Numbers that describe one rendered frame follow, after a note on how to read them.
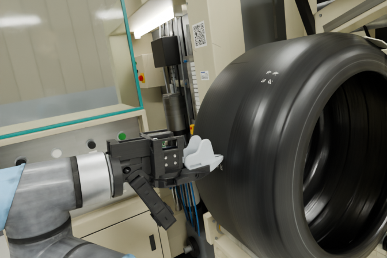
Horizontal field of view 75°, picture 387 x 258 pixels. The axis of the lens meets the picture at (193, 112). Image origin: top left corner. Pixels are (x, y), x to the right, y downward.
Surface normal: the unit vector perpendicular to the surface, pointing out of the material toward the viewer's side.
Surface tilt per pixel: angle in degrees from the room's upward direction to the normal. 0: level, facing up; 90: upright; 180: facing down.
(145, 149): 91
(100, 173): 62
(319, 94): 81
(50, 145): 90
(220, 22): 90
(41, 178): 53
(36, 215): 87
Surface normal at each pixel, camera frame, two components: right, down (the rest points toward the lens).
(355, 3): -0.86, 0.21
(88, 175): 0.40, -0.38
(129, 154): 0.48, 0.11
